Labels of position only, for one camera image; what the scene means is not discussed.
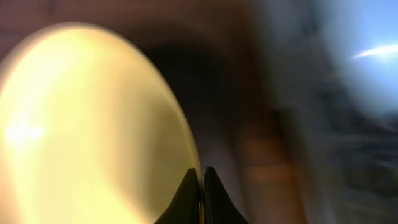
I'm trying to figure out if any grey dishwasher rack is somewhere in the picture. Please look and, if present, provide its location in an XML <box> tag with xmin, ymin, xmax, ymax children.
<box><xmin>252</xmin><ymin>0</ymin><xmax>397</xmax><ymax>223</ymax></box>

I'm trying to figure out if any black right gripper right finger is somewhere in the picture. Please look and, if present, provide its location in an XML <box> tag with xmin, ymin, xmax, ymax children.
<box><xmin>203</xmin><ymin>166</ymin><xmax>248</xmax><ymax>224</ymax></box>

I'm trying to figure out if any light blue bowl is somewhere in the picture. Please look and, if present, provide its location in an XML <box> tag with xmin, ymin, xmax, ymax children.
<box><xmin>317</xmin><ymin>0</ymin><xmax>397</xmax><ymax>118</ymax></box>

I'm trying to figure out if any yellow plate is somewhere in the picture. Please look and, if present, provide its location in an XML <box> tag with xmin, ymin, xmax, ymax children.
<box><xmin>1</xmin><ymin>23</ymin><xmax>201</xmax><ymax>223</ymax></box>

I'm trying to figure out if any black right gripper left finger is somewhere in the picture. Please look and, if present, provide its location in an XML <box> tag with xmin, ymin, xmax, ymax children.
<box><xmin>155</xmin><ymin>168</ymin><xmax>200</xmax><ymax>224</ymax></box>

